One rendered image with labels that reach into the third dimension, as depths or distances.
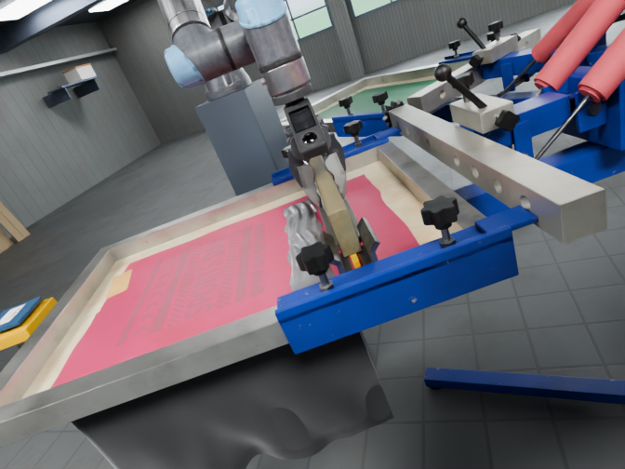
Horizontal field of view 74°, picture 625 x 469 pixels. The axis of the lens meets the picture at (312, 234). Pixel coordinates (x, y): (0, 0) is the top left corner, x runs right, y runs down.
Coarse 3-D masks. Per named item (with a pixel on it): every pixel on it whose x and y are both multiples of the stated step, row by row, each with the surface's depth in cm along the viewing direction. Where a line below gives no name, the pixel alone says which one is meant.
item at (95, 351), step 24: (360, 216) 78; (384, 216) 75; (384, 240) 68; (408, 240) 65; (288, 264) 72; (288, 288) 65; (120, 312) 79; (216, 312) 67; (240, 312) 64; (96, 336) 74; (144, 336) 68; (168, 336) 65; (192, 336) 63; (72, 360) 69; (96, 360) 67; (120, 360) 64
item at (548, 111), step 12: (540, 96) 75; (552, 96) 73; (564, 96) 71; (516, 108) 74; (528, 108) 72; (540, 108) 71; (552, 108) 71; (564, 108) 71; (540, 120) 72; (552, 120) 72; (564, 120) 72; (492, 132) 72; (504, 132) 72; (540, 132) 73; (504, 144) 73
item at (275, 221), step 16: (352, 192) 90; (368, 192) 87; (352, 208) 83; (368, 208) 80; (240, 224) 97; (272, 224) 90; (192, 240) 99; (208, 240) 95; (272, 240) 83; (160, 256) 98; (144, 272) 92; (128, 288) 87; (112, 304) 83
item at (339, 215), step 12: (312, 168) 79; (324, 168) 76; (324, 180) 71; (324, 192) 66; (336, 192) 64; (324, 204) 63; (336, 204) 60; (336, 216) 58; (348, 216) 58; (336, 228) 59; (348, 228) 59; (348, 240) 60; (348, 252) 61
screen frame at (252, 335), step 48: (384, 144) 99; (288, 192) 103; (432, 192) 68; (144, 240) 104; (96, 288) 93; (48, 336) 75; (240, 336) 53; (0, 384) 63; (96, 384) 54; (144, 384) 54; (0, 432) 55
